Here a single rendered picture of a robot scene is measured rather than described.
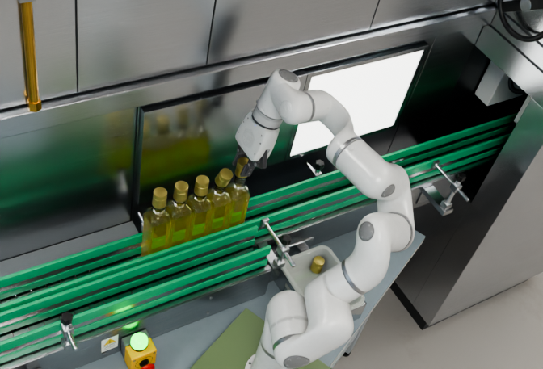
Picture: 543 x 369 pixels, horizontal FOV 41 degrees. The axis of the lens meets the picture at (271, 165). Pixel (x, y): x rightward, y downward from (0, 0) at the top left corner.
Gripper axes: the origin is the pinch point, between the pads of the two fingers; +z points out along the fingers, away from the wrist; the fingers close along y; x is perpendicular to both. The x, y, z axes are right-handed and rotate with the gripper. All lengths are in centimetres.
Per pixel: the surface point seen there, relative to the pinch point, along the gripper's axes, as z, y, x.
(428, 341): 89, 26, 121
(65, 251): 40, -12, -34
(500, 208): 9, 23, 97
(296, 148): 7.9, -11.8, 30.6
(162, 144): 2.4, -12.2, -17.2
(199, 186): 5.6, 0.9, -12.0
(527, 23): -48, 0, 82
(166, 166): 10.7, -12.2, -13.4
